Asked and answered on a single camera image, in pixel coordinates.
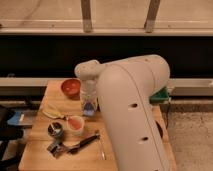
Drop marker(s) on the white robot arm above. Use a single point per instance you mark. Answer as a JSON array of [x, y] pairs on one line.
[[123, 89]]

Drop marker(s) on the black handled brush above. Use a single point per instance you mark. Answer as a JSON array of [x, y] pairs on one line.
[[74, 149]]

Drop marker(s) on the banana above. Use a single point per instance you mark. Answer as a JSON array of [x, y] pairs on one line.
[[51, 111]]

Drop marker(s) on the small grey metal object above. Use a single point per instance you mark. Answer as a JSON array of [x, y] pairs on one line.
[[57, 148]]

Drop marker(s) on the red bowl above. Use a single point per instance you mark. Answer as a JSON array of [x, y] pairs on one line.
[[71, 87]]

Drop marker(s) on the black chair on left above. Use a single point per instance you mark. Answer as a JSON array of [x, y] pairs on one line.
[[8, 132]]

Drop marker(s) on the white cup with red inside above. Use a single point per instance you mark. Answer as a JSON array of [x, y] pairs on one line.
[[76, 124]]

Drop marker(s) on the blue sponge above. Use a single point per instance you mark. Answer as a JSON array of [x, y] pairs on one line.
[[88, 109]]

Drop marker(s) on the blue object on left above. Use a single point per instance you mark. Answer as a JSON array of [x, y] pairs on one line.
[[17, 119]]

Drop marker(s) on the green container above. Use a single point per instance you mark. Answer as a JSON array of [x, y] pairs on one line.
[[160, 96]]

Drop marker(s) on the dark metal can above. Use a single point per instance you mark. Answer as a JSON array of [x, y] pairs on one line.
[[55, 130]]

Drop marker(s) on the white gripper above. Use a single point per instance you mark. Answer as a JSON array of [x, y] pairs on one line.
[[88, 94]]

